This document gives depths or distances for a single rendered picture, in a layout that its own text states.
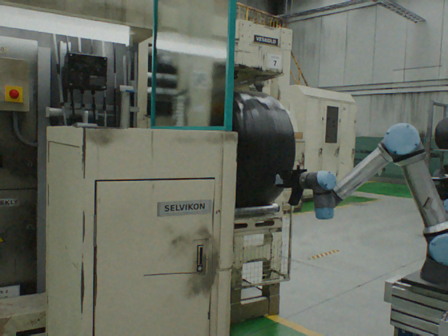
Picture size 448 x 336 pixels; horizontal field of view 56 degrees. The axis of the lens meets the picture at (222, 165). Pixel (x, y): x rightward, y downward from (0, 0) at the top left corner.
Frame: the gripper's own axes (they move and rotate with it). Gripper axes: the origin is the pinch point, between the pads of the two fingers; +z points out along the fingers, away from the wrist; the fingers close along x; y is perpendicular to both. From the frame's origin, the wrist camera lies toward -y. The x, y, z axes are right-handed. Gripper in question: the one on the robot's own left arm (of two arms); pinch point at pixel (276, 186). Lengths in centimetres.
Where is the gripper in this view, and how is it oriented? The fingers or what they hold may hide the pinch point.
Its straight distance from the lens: 199.2
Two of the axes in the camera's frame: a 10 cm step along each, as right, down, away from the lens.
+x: -8.6, 0.1, -5.0
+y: -0.3, -10.0, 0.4
